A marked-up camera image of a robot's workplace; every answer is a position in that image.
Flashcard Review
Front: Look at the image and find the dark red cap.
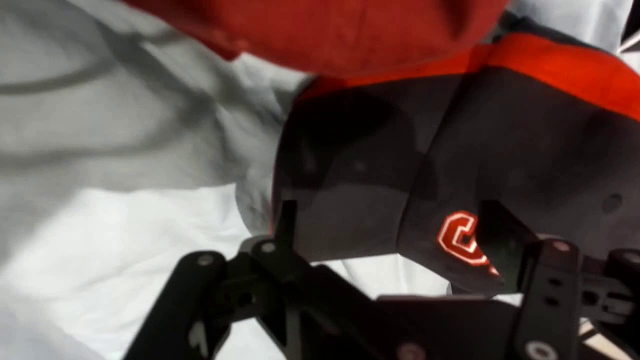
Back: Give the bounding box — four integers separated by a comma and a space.
121, 0, 512, 77

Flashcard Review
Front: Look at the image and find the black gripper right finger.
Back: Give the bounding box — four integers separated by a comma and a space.
476, 197, 640, 360

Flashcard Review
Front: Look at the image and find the light blue bed sheet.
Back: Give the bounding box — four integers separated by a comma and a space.
0, 0, 640, 360

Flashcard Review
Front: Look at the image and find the black and red cap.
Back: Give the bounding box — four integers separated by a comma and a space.
269, 16, 640, 296

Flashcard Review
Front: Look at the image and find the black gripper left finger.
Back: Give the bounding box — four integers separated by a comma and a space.
121, 197, 376, 360

